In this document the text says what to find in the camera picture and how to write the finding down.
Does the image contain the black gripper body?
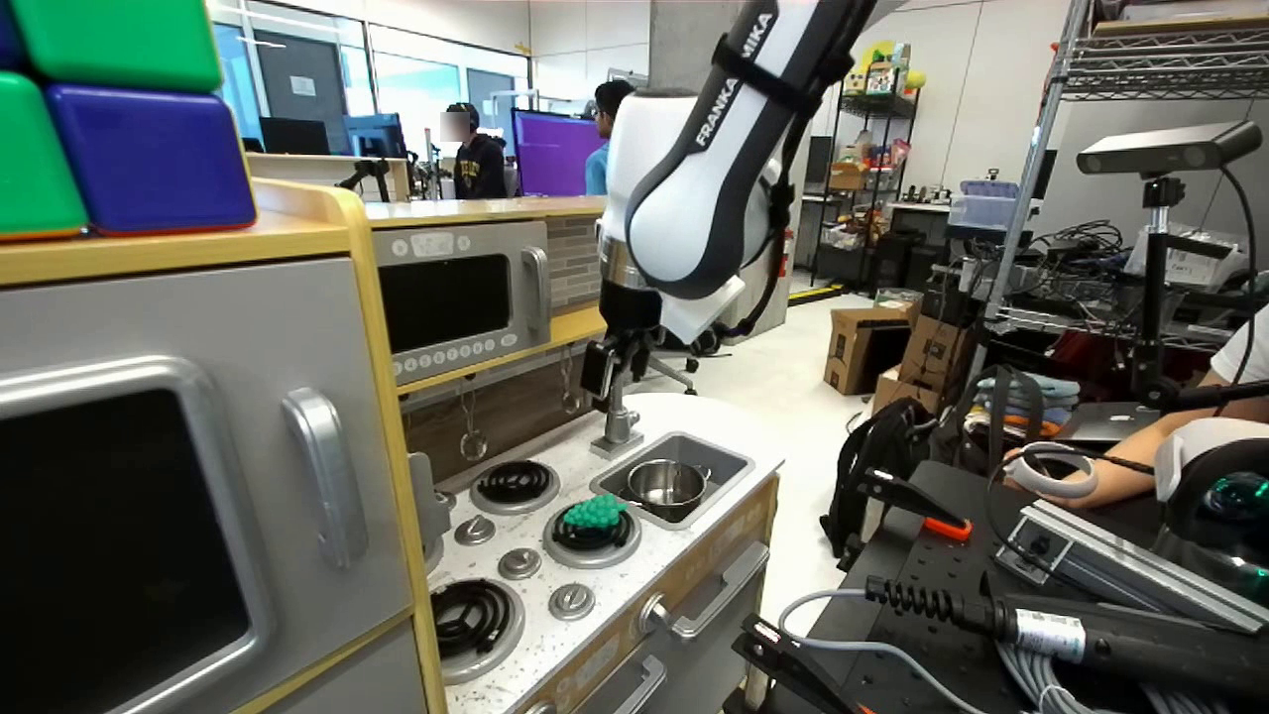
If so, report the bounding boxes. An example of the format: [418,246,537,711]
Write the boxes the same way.
[578,282,664,397]

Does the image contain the orange black clamp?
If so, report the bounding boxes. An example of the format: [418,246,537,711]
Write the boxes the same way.
[861,467,974,542]

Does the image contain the green foam block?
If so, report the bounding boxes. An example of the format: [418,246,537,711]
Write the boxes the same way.
[0,0,226,235]

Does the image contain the operator forearm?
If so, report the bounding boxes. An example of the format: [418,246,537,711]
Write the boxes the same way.
[1066,402,1269,509]

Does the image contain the person in black shirt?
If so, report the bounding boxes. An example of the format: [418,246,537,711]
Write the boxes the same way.
[443,102,506,198]

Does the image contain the toy microwave oven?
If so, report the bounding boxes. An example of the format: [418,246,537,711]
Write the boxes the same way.
[372,222,550,383]

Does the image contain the camera on stand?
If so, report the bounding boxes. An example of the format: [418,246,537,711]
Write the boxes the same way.
[1079,120,1269,411]

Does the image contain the grey cable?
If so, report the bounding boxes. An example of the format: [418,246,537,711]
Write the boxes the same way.
[773,588,986,714]

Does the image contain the grey toy faucet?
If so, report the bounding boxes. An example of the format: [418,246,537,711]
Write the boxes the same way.
[583,346,637,451]

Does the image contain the small steel pot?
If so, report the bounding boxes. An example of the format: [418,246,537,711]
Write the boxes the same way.
[628,459,705,513]

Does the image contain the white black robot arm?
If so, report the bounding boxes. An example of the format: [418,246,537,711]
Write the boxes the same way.
[583,0,900,402]

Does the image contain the person in blue shirt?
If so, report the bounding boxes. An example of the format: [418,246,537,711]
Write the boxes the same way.
[587,81,631,196]

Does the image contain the black perforated table board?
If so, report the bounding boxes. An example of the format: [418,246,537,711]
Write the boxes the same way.
[764,451,1269,714]

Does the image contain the grey toy sink basin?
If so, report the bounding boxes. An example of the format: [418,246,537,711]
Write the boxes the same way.
[592,431,750,528]

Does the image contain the toy kitchen play set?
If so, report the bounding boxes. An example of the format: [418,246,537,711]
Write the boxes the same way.
[0,176,784,714]

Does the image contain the black power tool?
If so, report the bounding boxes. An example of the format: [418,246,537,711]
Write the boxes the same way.
[865,575,1269,703]

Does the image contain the cardboard box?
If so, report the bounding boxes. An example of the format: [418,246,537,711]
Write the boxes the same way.
[900,319,974,391]

